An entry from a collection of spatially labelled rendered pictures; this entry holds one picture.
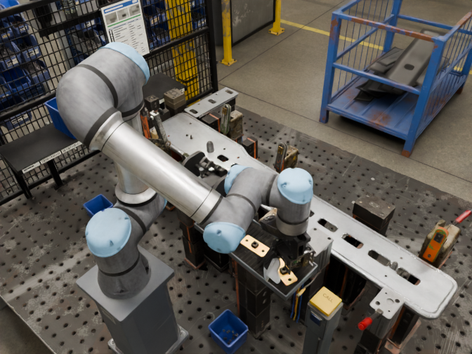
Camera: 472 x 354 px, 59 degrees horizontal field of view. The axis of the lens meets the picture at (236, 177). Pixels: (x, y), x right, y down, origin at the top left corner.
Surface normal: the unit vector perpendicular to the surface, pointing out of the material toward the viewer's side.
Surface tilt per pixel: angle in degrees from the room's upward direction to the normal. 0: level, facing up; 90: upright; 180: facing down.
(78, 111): 47
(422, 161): 0
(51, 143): 0
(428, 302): 0
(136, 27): 90
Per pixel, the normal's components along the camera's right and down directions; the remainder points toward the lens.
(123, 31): 0.70, 0.46
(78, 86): 0.06, -0.33
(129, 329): 0.11, 0.67
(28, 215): -0.04, -0.73
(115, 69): 0.66, -0.31
